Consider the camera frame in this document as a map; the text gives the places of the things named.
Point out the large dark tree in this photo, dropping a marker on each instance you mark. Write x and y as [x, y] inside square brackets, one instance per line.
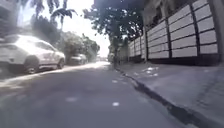
[116, 20]

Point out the dark kerb gutter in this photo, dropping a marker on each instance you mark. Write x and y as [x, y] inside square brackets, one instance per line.
[156, 98]

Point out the green bushy trees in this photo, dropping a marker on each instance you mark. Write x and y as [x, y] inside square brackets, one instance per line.
[73, 45]

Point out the grey car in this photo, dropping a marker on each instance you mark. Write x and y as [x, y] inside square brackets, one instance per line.
[78, 59]

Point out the grey asphalt road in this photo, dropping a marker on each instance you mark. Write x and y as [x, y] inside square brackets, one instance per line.
[83, 100]

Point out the palm tree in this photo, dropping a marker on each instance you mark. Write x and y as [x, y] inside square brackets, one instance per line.
[61, 15]

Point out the white car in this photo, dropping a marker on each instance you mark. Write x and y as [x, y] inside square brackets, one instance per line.
[30, 53]

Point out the white slatted fence wall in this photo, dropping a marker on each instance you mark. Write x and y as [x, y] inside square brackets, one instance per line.
[183, 36]

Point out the grey concrete pavement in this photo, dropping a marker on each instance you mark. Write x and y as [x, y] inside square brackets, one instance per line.
[186, 83]

